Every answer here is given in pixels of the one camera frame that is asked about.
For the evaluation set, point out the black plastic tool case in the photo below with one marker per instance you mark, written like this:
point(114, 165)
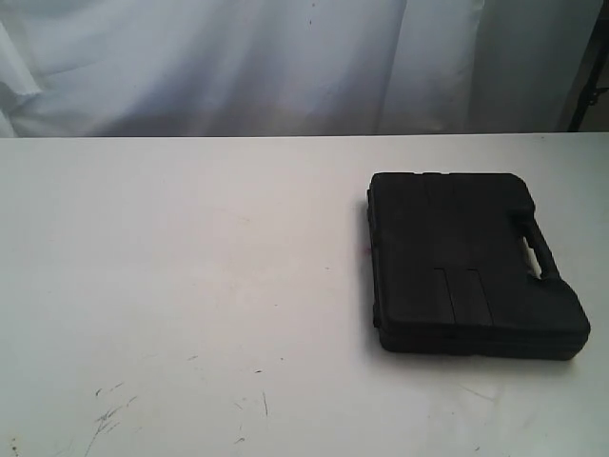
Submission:
point(461, 267)

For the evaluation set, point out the white backdrop curtain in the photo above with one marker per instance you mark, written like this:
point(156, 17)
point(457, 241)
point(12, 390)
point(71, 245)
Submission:
point(278, 68)

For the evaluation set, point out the black backdrop stand pole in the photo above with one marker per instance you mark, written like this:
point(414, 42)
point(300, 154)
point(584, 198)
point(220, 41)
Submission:
point(590, 111)

